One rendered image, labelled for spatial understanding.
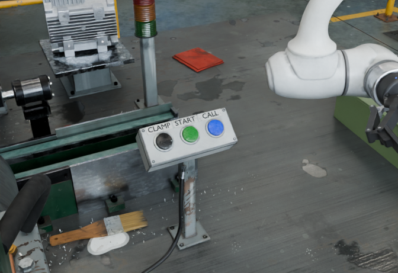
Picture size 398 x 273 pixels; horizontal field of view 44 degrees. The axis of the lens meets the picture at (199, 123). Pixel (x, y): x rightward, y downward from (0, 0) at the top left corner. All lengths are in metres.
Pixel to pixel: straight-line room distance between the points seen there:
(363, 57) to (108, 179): 0.60
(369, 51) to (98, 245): 0.70
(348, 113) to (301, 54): 0.41
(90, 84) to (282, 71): 0.73
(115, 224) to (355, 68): 0.61
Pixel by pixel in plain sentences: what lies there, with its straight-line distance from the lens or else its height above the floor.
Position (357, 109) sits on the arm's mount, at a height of 0.87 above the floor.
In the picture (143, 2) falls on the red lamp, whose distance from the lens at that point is 1.33.
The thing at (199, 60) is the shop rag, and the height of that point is 0.81.
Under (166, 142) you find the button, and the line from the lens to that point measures 0.85.
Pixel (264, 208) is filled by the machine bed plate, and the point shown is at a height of 0.80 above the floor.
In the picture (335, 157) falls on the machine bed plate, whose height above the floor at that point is 0.80.
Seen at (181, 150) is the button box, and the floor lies 1.05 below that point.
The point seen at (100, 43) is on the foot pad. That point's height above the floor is 0.96.
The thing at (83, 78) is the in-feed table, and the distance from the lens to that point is 1.58.
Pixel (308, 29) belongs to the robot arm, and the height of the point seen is 1.17.
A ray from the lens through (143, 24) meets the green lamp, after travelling 1.35.
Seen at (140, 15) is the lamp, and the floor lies 1.09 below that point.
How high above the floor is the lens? 1.56
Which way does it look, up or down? 33 degrees down
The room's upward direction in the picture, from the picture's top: 1 degrees counter-clockwise
